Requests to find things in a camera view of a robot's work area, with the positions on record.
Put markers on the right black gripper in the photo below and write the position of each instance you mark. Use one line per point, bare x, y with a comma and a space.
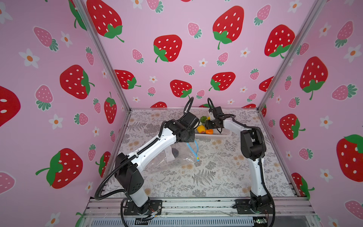
208, 124

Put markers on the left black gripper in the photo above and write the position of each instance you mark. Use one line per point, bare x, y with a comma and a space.
192, 136

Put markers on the white plastic basket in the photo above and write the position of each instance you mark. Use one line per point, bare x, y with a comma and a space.
201, 111

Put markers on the clear zip top bag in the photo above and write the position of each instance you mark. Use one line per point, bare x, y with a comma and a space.
188, 154

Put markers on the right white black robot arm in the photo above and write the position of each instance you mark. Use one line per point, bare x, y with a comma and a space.
253, 148

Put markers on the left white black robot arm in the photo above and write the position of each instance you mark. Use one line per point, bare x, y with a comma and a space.
128, 168

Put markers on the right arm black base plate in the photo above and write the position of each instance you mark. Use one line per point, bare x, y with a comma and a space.
244, 206

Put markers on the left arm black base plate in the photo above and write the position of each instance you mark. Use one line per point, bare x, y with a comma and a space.
151, 207

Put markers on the aluminium front rail frame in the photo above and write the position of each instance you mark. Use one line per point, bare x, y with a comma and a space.
201, 212

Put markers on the right aluminium corner post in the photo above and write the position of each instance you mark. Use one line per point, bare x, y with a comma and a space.
301, 35

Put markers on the aluminium corner post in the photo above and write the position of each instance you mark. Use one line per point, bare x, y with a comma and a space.
85, 16
301, 35

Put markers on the left aluminium corner post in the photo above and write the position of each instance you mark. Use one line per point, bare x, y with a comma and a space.
85, 16

